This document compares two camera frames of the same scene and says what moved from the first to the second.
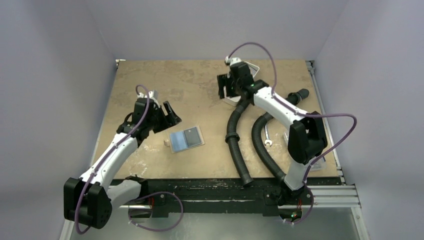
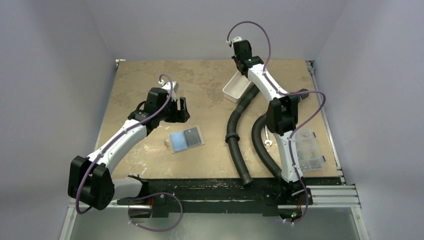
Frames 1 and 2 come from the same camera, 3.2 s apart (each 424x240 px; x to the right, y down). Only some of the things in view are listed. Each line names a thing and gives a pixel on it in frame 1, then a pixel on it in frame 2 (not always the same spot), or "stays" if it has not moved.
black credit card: x=192 y=136 stays
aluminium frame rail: x=345 y=195 stays
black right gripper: x=225 y=87 → x=238 y=65
